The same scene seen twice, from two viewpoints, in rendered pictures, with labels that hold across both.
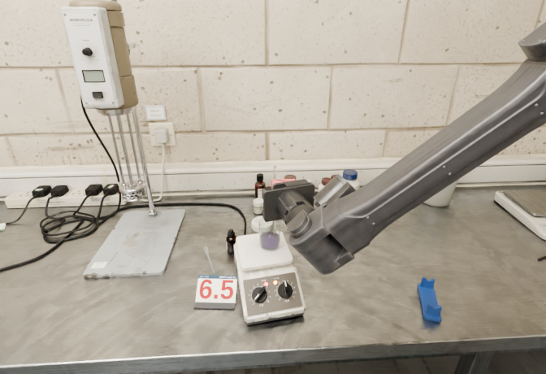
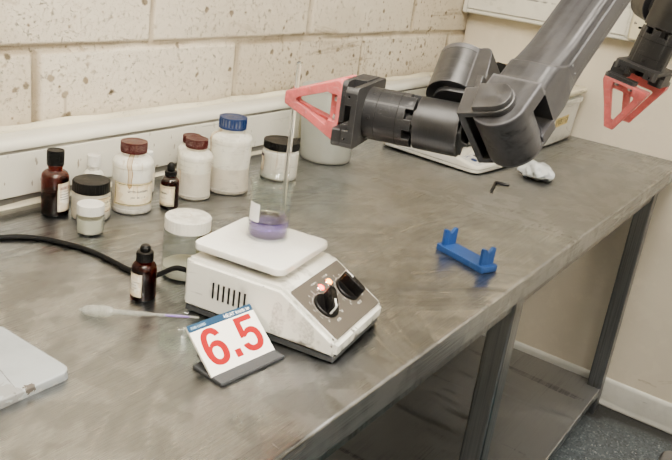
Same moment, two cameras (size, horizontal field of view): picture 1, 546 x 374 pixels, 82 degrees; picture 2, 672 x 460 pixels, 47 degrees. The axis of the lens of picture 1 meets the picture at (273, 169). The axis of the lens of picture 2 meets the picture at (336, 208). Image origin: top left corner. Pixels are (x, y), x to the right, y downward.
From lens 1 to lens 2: 67 cm
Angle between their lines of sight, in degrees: 50
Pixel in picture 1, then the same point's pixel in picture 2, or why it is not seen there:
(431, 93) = not seen: outside the picture
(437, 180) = (616, 13)
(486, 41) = not seen: outside the picture
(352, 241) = (557, 102)
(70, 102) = not seen: outside the picture
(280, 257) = (307, 242)
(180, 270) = (96, 357)
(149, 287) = (78, 405)
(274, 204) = (360, 113)
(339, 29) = not seen: outside the picture
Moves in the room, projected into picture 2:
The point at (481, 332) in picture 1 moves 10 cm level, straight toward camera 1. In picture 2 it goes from (530, 264) to (556, 293)
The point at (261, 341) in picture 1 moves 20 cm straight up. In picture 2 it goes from (374, 369) to (403, 195)
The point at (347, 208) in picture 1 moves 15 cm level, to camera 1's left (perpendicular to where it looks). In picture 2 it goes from (550, 59) to (479, 65)
